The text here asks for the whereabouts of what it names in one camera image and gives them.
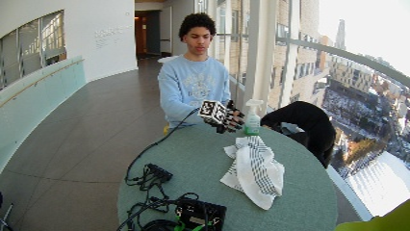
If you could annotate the white green spray bottle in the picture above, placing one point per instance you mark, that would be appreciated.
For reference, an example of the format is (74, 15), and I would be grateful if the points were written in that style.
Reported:
(251, 121)

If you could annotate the white marker cube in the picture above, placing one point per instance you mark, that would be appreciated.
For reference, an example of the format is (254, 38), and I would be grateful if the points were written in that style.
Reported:
(213, 112)

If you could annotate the the person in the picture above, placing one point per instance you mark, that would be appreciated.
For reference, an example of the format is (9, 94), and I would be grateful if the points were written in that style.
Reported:
(189, 83)

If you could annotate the white striped cloth towel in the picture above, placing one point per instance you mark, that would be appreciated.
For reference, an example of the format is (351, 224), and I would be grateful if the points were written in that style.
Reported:
(254, 171)

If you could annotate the yellow chair seat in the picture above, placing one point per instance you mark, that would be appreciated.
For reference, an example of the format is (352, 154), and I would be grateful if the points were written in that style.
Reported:
(165, 129)

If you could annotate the white pillar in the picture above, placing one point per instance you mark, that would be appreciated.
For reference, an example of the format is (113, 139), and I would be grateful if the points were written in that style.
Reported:
(258, 51)

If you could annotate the small black hub box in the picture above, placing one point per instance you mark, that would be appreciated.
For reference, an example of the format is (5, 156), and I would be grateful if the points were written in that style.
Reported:
(158, 172)

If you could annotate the white round table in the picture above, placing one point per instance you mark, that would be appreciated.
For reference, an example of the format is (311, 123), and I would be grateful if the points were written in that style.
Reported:
(166, 59)

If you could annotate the black electronics box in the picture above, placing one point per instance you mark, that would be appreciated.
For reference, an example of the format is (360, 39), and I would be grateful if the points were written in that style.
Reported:
(199, 214)

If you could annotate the grey window railing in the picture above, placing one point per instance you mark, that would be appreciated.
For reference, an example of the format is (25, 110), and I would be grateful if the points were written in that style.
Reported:
(350, 56)

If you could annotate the yellow-green chair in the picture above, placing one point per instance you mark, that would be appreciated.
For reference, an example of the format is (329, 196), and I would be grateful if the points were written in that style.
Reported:
(378, 221)

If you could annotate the grey metal stand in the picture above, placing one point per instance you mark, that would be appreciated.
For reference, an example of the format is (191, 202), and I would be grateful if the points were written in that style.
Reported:
(5, 216)

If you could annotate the wooden wall handrail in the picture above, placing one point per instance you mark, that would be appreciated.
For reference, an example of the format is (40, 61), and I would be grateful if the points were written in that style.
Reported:
(38, 80)

